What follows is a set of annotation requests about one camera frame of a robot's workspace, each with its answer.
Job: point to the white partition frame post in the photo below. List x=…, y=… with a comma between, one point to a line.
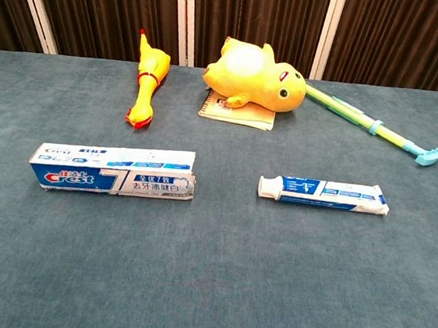
x=185, y=19
x=35, y=7
x=328, y=34

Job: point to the green yellow water squirter toy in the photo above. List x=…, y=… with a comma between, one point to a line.
x=365, y=118

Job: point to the yellow rubber chicken toy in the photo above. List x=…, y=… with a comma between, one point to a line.
x=150, y=70

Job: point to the Crest toothpaste cardboard box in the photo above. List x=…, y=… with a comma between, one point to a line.
x=115, y=178

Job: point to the white blue toothpaste tube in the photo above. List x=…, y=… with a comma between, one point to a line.
x=329, y=195

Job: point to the kraft spiral notebook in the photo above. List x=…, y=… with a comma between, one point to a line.
x=247, y=116

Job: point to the yellow plush duck toy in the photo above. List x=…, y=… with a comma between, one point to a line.
x=259, y=82

